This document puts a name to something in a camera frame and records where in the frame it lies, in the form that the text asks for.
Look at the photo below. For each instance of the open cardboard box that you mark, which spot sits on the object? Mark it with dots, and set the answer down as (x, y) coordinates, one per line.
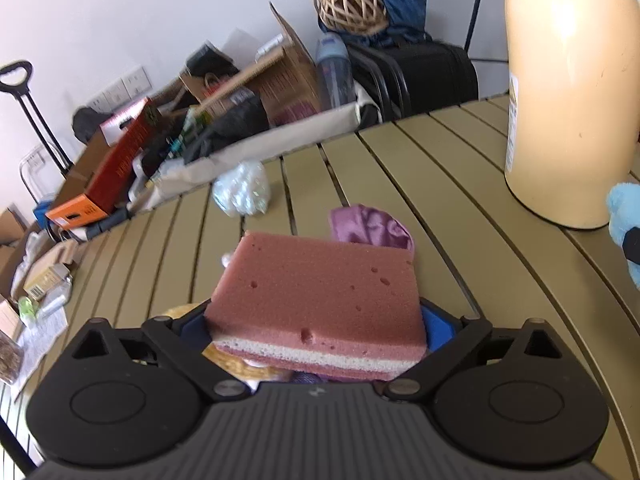
(295, 85)

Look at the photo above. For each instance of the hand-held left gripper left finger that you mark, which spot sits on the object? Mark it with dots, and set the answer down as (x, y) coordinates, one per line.
(194, 327)

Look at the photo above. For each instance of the pink sponge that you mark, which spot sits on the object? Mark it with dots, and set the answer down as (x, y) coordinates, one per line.
(320, 290)

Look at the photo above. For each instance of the crumpled clear plastic bag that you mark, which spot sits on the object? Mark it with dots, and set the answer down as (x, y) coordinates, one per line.
(242, 190)

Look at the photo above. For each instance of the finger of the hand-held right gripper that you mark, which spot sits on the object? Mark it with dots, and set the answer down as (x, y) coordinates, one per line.
(634, 247)

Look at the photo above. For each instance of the black plastic bag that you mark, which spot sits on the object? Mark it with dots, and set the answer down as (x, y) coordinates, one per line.
(235, 120)

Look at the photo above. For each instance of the clear snack jar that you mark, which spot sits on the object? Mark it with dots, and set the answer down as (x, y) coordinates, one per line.
(10, 360)

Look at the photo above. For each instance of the cream sponge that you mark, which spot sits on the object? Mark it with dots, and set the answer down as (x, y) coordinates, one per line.
(235, 365)

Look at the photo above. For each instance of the beige canvas wagon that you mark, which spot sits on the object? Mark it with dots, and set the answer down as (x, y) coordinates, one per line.
(300, 130)

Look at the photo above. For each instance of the wicker ball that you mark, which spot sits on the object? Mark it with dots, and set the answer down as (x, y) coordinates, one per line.
(350, 7)

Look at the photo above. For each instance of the black suitcase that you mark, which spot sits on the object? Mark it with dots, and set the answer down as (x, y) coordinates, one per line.
(430, 75)

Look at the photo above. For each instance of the red box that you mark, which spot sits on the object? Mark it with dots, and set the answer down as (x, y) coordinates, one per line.
(125, 155)

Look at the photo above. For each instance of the brown cardboard box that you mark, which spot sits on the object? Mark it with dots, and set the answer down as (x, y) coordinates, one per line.
(10, 230)

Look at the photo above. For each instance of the black cap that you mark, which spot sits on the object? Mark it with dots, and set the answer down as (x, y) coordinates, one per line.
(90, 122)

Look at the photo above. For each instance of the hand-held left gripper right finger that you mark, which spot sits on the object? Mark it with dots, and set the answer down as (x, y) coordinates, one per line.
(439, 325)

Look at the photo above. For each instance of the clear water bottle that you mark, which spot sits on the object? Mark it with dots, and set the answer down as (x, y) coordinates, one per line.
(335, 70)

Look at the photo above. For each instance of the teal plush toy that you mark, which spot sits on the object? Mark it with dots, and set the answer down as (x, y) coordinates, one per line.
(622, 210)

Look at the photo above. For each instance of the cream jug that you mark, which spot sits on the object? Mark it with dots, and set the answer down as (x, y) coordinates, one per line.
(565, 85)

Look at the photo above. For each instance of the orange box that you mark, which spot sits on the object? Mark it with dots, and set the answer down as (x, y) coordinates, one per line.
(75, 210)

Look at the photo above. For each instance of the white wall sockets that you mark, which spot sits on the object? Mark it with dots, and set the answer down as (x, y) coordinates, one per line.
(125, 85)

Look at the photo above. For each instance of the purple satin cloth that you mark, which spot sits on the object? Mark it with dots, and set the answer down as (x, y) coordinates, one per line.
(365, 227)

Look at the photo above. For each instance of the small kraft box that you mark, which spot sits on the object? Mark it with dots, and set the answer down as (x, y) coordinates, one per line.
(47, 280)

